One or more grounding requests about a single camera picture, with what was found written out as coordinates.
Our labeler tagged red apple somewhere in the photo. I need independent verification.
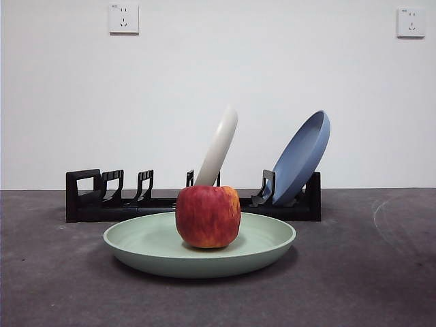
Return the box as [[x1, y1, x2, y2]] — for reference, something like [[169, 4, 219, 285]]
[[174, 185, 242, 249]]

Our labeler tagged green plate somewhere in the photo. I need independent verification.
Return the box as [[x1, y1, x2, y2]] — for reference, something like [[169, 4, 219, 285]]
[[103, 211, 297, 279]]

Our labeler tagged cream white plate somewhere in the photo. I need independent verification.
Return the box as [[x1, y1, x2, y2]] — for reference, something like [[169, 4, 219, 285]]
[[193, 105, 238, 187]]

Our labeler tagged blue plate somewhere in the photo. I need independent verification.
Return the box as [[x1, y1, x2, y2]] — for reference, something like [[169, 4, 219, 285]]
[[271, 109, 331, 207]]

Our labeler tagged black plate rack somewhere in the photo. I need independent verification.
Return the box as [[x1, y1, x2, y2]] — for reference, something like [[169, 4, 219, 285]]
[[65, 168, 322, 223]]

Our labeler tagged white wall socket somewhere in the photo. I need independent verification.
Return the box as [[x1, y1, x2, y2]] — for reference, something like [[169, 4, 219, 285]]
[[108, 2, 140, 35], [396, 7, 426, 39]]

